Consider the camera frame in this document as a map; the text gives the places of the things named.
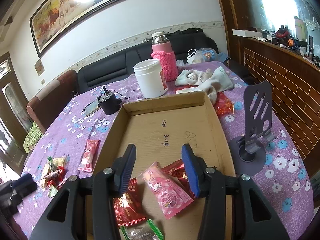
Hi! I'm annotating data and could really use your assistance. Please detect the dark red foil pack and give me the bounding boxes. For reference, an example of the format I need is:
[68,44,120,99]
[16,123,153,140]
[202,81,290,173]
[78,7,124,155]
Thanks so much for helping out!
[162,159,195,198]

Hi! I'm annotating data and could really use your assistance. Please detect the red foil snack bag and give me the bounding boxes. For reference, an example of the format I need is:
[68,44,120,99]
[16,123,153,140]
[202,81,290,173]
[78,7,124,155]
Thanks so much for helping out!
[113,178,147,227]

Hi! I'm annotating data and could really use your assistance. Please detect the red snack pack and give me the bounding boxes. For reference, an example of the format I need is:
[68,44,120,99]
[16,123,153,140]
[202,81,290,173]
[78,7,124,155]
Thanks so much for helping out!
[47,166,66,190]

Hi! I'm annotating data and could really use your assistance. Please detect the white red sachet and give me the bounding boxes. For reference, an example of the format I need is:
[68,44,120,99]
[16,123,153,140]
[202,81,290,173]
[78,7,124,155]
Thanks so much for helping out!
[41,168,64,179]

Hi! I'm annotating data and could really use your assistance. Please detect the green candy strip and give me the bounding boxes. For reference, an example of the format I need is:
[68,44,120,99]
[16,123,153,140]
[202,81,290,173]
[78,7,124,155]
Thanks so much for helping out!
[47,156,57,172]

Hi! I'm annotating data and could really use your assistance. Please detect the clear green-edged pastry pack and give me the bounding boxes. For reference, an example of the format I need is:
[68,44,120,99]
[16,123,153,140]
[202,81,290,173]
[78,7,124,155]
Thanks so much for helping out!
[120,219,165,240]

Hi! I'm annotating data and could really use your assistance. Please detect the plastic bag with snacks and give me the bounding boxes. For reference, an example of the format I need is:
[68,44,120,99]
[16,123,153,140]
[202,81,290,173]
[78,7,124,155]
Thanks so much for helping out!
[187,48,217,64]

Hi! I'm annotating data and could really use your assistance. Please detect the pink cartoon snack pack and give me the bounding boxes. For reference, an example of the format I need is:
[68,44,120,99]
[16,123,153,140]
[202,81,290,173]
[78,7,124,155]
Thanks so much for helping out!
[78,140,100,172]

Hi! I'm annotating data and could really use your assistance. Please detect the purple phone stand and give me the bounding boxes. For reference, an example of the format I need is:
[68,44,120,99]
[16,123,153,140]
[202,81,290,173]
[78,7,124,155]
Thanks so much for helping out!
[228,81,276,176]

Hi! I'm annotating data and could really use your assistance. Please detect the green patterned cushion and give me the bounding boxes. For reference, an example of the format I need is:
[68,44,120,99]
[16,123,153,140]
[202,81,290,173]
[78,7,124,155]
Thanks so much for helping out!
[23,122,43,154]

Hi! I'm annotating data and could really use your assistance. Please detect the wooden glass door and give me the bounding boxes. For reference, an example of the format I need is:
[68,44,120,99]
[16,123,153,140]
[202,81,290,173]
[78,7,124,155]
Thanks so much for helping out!
[0,52,33,175]

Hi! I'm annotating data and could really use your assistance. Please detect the cardboard tray box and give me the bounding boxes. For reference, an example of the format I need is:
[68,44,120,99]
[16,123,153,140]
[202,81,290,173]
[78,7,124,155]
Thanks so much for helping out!
[93,92,235,239]

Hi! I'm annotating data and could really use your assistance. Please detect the smartphone with yellow case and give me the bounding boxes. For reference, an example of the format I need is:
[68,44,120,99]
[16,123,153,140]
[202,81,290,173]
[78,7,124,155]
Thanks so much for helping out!
[82,99,101,117]

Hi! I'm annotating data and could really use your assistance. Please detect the brown armchair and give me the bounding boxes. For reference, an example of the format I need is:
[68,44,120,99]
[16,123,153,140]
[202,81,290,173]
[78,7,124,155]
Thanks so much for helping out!
[26,69,78,133]

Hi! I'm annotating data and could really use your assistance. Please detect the white crumpled cloth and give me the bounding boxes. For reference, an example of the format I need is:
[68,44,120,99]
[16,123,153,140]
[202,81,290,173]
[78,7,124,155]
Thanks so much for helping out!
[175,66,234,105]

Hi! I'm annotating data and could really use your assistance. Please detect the white plastic jar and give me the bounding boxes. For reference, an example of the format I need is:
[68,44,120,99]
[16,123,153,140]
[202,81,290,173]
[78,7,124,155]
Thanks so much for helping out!
[133,59,168,99]

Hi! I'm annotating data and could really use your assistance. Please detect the black leather sofa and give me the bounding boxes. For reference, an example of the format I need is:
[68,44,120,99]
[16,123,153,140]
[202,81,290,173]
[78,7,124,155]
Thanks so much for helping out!
[78,28,219,94]

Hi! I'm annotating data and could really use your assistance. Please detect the wooden sideboard counter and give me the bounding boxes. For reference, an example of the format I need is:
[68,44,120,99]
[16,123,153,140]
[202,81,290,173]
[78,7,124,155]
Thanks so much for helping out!
[233,36,319,177]

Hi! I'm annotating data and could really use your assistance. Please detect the pink knitted thermos bottle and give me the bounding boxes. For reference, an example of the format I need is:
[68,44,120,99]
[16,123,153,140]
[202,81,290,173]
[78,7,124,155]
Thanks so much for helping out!
[151,31,178,82]

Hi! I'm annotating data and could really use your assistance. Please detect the white box on counter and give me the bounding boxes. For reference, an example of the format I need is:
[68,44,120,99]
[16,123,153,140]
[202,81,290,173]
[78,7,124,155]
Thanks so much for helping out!
[232,29,263,37]

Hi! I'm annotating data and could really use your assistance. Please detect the framed horse painting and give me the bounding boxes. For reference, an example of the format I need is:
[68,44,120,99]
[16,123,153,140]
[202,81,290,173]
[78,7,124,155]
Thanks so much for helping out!
[30,0,121,57]

